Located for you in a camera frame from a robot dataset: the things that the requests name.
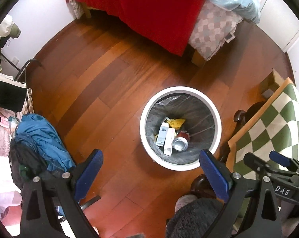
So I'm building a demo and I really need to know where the red cola can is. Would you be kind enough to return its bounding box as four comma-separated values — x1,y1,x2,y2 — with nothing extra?
172,131,190,152

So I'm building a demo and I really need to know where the pink white tissue pack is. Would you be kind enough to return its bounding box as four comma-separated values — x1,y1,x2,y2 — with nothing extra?
164,128,175,156

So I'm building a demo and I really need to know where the yellow snack bag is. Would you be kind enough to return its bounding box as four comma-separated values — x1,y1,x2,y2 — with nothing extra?
164,117,186,131

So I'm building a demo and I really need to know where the white grey carton box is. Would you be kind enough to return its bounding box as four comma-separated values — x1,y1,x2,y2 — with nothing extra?
155,122,169,147

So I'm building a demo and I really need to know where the white round trash bin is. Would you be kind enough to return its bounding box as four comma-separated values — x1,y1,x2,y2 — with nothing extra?
139,86,222,171

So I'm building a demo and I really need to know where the black fuzzy trouser leg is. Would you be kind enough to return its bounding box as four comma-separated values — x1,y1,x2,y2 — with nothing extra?
165,195,223,237

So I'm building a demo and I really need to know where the green cream checkered tablecloth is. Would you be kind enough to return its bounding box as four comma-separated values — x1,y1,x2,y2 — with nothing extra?
226,79,299,179

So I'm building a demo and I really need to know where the blue jacket on chair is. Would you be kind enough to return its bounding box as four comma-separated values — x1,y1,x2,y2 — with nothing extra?
14,113,75,172

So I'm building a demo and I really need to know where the brown cardboard box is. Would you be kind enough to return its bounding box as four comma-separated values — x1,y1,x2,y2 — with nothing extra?
260,69,285,99

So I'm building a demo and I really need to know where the white door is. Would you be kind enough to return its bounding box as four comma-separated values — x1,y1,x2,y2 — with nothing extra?
257,0,299,52

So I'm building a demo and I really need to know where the pink grey checkered blanket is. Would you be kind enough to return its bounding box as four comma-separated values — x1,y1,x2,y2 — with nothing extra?
189,1,243,61

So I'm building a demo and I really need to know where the red bed sheet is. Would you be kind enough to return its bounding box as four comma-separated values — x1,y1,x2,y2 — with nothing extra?
68,0,205,56

